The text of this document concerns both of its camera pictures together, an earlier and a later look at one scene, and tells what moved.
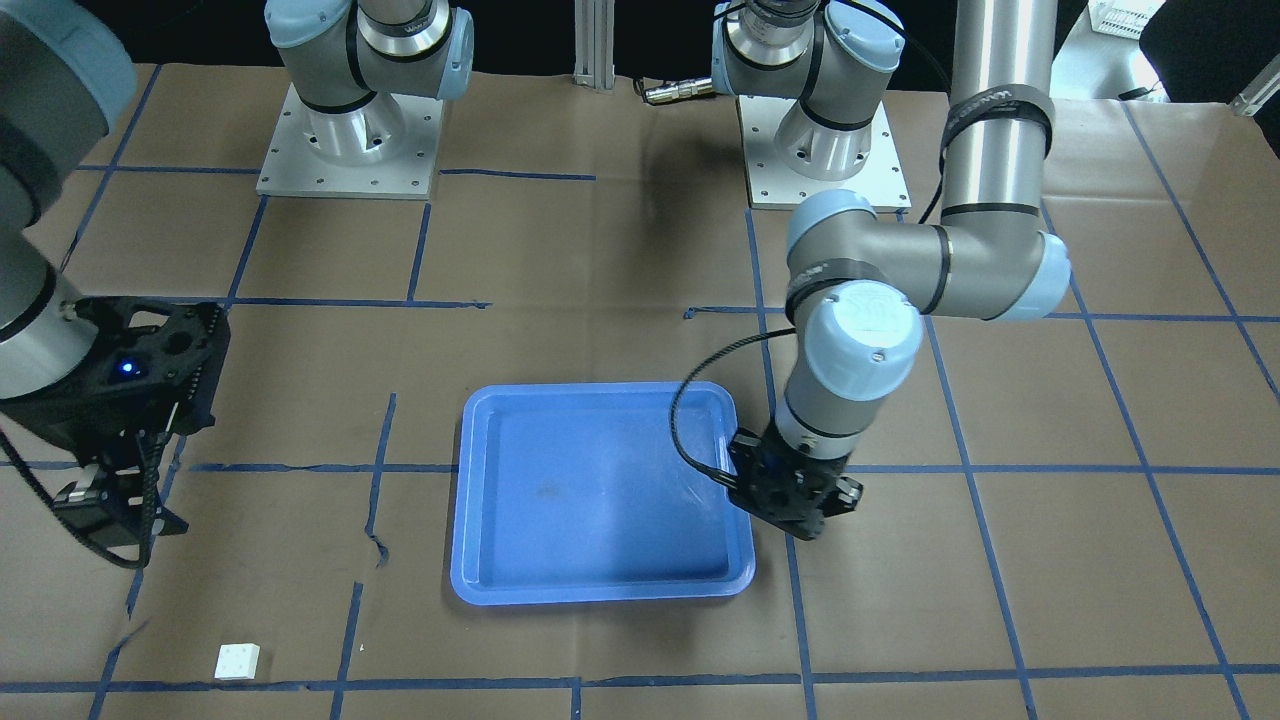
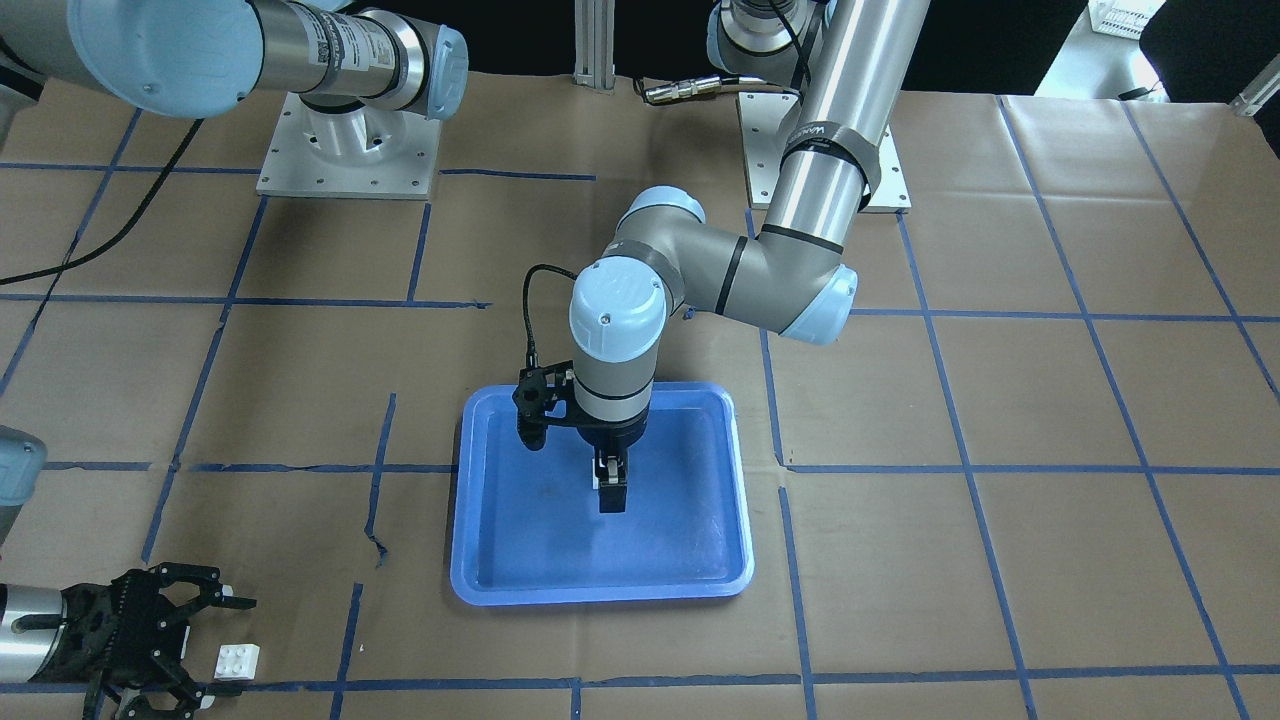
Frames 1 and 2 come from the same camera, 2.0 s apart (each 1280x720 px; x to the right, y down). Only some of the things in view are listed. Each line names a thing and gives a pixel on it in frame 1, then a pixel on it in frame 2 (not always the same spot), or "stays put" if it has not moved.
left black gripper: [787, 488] to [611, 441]
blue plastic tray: [575, 493] stays put
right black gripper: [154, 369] to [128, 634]
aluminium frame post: [594, 22] stays put
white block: [237, 662] stays put
